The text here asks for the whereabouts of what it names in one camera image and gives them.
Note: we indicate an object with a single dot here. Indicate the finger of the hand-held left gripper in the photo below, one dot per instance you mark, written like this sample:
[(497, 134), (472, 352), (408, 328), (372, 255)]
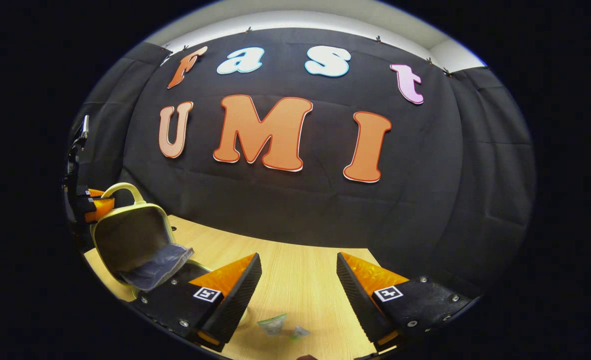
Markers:
[(95, 193), (98, 209)]

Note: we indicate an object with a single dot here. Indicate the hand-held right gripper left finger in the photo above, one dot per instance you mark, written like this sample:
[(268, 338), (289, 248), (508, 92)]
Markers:
[(233, 310)]

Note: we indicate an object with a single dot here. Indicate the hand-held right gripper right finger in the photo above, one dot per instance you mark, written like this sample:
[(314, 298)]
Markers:
[(363, 310)]

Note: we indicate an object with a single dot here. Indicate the pale yellow suitcase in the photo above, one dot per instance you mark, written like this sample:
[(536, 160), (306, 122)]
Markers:
[(130, 235)]

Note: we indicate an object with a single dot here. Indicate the white skincare tube green cap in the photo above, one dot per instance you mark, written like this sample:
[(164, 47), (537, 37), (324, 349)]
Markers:
[(273, 324)]

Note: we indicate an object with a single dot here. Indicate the pale green skincare tube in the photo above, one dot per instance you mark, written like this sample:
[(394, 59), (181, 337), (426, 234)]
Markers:
[(299, 334)]

